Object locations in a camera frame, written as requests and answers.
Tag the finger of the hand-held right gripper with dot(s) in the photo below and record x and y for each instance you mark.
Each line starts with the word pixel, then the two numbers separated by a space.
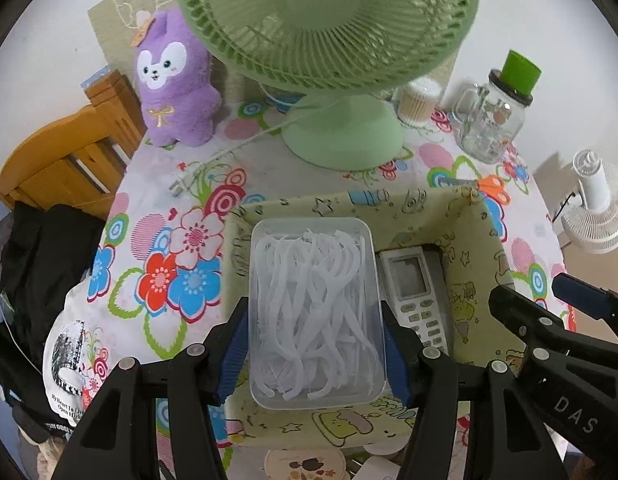
pixel 514 307
pixel 584 297

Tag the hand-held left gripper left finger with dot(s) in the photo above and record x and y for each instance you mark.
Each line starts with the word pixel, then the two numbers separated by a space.
pixel 233 355

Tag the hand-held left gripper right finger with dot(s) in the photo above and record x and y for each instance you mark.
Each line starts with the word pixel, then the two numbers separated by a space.
pixel 395 360

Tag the clear plastic floss pick box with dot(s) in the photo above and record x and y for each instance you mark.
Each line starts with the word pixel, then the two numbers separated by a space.
pixel 314 310

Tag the yellow printed fabric storage box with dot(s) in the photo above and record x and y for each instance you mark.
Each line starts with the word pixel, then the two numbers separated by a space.
pixel 439 215

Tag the round cream hedgehog print mirror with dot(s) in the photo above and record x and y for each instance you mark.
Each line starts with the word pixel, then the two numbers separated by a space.
pixel 309 465

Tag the white standing fan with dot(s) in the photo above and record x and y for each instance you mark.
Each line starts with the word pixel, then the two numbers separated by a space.
pixel 596 225

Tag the white remote control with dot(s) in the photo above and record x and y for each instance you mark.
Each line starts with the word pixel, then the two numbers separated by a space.
pixel 411 280

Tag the small white packet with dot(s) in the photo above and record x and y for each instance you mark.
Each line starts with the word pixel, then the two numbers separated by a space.
pixel 381 470

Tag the floral tablecloth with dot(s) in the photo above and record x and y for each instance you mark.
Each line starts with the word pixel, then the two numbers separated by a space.
pixel 154 220

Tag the white printed tote bag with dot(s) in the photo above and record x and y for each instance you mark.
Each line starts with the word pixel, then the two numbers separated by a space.
pixel 64 355

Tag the glass mug jar green lid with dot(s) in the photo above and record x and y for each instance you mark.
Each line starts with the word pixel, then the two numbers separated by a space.
pixel 489 130

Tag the black cloth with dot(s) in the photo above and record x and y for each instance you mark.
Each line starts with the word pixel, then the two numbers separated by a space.
pixel 44 260

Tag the black bag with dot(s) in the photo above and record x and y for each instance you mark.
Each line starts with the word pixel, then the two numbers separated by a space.
pixel 19 390

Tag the cotton swab container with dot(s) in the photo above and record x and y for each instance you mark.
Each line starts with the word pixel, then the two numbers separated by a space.
pixel 416 105

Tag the green desk fan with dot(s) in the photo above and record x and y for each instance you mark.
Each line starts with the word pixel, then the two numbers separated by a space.
pixel 339 130

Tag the purple plush toy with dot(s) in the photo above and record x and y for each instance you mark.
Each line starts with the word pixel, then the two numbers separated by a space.
pixel 174 105

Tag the wooden chair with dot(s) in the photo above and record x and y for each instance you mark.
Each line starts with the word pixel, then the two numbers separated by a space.
pixel 54 160

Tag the blue patterned paper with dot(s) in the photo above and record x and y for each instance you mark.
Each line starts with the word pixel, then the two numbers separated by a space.
pixel 94 76

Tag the beige wall mat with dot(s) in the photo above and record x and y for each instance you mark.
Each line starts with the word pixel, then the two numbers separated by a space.
pixel 114 25

